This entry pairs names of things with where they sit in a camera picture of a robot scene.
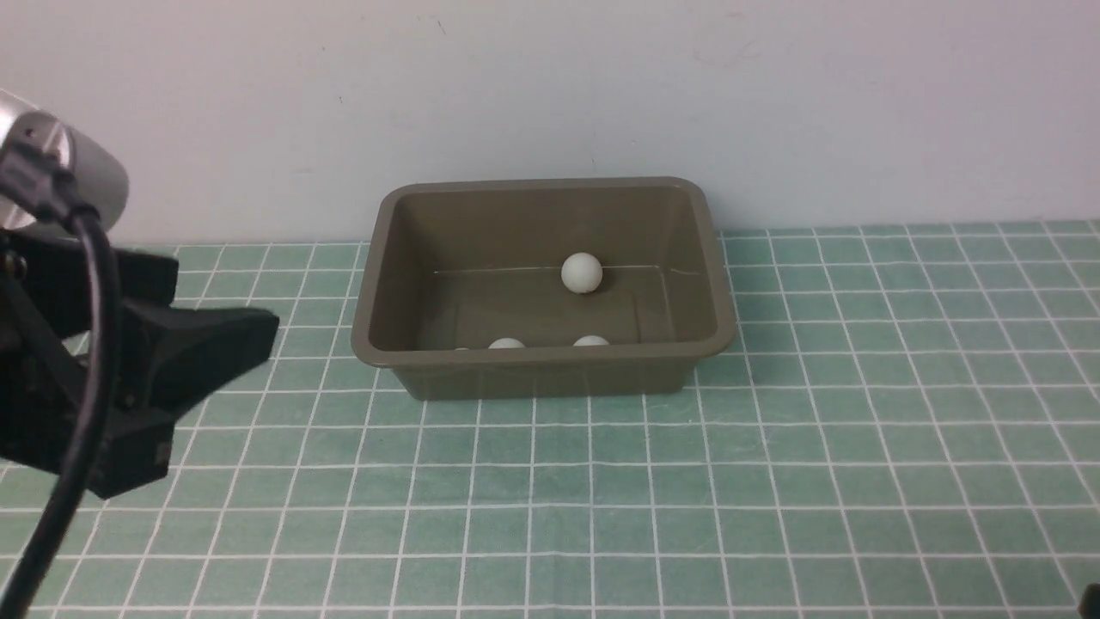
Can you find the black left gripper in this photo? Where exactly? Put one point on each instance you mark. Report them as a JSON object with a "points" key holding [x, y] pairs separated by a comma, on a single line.
{"points": [[172, 358]]}

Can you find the printed white ping-pong ball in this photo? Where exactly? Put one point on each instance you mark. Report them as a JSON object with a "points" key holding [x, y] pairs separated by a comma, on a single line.
{"points": [[590, 340]]}

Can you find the olive plastic bin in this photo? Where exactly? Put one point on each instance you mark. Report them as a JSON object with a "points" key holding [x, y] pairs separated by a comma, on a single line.
{"points": [[463, 263]]}

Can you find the green checkered table mat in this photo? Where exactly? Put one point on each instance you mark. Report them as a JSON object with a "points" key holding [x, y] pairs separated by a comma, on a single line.
{"points": [[906, 427]]}

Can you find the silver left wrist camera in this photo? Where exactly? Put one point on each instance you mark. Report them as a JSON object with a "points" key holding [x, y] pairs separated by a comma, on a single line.
{"points": [[100, 178]]}

